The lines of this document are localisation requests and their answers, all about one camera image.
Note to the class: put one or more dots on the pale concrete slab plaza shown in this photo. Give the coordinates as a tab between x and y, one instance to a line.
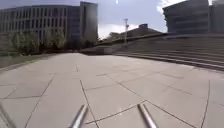
110	83

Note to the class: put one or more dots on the pale tall pole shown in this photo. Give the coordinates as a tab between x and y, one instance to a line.
126	30

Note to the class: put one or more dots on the low dark roofed building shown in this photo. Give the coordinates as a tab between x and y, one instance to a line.
133	33

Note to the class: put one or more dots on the robot's own part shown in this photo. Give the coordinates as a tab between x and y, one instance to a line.
79	117
146	116

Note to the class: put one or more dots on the wide concrete stairs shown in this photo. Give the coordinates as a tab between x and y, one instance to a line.
180	50

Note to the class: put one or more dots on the large grey office building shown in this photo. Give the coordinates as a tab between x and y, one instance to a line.
40	20

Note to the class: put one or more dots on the group of green trees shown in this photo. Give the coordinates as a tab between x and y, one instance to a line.
30	41

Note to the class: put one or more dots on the dark glass building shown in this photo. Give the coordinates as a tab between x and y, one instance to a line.
193	16

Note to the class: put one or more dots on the grass strip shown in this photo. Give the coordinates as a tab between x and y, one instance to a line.
13	60

